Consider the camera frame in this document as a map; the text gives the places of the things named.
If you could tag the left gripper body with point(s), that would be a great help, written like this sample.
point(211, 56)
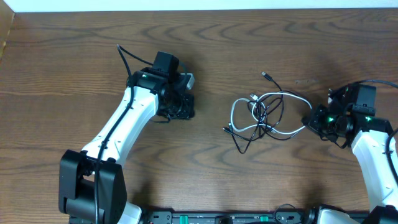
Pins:
point(182, 106)

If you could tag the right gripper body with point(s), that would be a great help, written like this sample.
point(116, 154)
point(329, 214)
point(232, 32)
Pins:
point(322, 122)

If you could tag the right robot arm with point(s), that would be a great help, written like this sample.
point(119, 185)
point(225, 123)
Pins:
point(350, 114)

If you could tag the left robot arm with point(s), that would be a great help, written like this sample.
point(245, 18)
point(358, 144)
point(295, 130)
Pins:
point(92, 187)

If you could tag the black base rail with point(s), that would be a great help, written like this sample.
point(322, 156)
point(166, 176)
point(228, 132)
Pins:
point(167, 217)

